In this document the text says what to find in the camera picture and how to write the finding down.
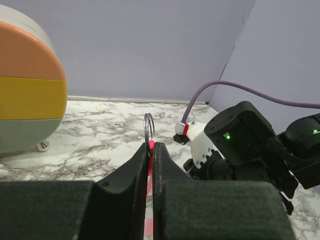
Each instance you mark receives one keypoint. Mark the round pastel drawer cabinet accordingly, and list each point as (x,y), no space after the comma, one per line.
(33,85)

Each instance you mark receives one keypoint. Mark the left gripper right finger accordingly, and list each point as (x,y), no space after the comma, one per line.
(187,209)

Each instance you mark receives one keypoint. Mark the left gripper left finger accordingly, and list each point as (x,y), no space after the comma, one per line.
(112,208)

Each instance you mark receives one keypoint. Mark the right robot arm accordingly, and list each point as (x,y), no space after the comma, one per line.
(239,144)

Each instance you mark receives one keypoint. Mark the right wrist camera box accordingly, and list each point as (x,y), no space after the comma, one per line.
(193,135)

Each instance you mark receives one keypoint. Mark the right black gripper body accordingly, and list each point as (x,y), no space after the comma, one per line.
(215,168)

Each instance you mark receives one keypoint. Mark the pink keyring tag with ring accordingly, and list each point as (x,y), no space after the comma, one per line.
(149,130)

